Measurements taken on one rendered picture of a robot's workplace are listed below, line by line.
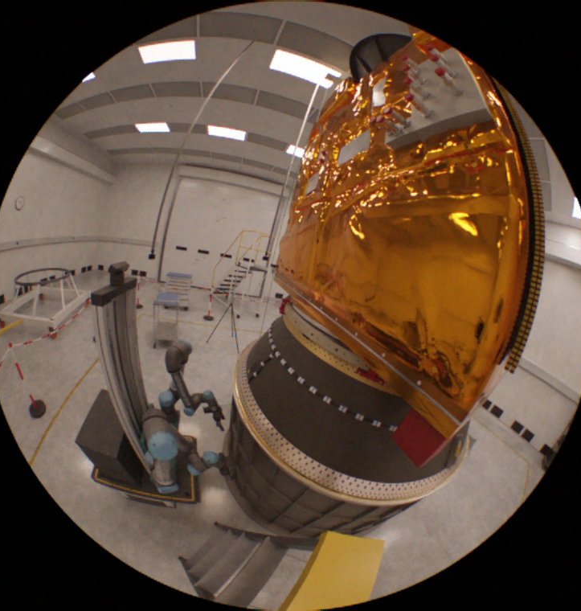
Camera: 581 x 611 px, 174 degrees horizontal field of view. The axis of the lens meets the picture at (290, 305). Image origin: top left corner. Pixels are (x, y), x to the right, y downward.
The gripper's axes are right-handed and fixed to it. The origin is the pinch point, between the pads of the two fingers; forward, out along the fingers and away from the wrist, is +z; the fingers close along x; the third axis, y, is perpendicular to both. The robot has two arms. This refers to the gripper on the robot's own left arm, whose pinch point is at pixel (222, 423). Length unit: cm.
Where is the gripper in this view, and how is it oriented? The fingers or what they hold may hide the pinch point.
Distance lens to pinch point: 160.5
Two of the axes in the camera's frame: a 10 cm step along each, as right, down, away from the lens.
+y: 9.5, -2.3, 1.9
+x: -2.3, -1.6, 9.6
